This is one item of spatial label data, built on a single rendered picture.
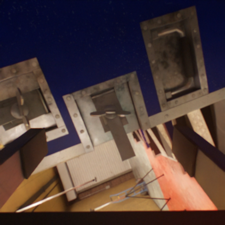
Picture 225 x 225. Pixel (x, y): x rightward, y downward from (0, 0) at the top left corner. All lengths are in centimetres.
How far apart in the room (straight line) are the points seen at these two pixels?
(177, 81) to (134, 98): 10
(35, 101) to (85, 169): 751
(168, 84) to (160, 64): 4
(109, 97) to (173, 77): 13
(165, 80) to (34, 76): 23
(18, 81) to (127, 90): 18
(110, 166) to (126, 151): 746
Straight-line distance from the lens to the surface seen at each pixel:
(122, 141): 25
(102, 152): 762
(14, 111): 27
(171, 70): 33
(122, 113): 24
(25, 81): 30
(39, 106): 29
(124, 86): 30
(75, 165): 777
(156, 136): 241
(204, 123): 133
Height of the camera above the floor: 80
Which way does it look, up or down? 7 degrees down
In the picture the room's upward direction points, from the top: 110 degrees counter-clockwise
